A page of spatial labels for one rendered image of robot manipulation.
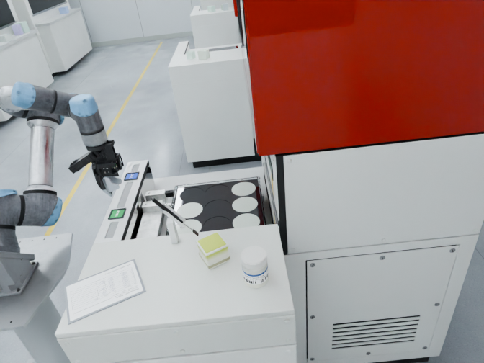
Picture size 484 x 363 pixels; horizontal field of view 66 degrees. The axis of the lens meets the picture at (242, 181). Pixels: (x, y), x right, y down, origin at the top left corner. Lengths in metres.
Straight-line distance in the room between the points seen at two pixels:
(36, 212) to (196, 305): 0.77
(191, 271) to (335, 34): 0.75
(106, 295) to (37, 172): 0.65
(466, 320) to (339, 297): 0.96
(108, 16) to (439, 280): 8.79
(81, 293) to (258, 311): 0.51
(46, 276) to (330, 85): 1.17
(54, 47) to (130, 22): 2.38
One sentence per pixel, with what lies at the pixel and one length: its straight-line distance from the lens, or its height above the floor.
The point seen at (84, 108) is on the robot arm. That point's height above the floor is 1.39.
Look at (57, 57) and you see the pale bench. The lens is 7.66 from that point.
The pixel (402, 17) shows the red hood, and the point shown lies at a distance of 1.06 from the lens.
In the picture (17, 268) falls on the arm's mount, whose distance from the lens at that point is 1.53.
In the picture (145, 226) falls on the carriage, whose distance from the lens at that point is 1.48.
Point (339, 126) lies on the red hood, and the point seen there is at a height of 1.29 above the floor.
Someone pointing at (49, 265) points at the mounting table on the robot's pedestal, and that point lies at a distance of 1.59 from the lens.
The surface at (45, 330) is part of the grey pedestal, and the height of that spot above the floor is 0.57.
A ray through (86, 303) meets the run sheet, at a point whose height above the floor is 0.97.
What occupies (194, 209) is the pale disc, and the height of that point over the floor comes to 0.90.
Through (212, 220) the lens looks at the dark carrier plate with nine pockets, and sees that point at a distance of 1.40.
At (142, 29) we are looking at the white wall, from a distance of 9.41.
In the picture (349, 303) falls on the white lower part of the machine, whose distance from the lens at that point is 1.60.
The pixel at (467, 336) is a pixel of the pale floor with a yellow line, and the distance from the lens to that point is 2.30.
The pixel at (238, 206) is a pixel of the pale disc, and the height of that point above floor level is 0.90.
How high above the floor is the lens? 1.76
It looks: 33 degrees down
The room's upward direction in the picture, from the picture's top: 7 degrees counter-clockwise
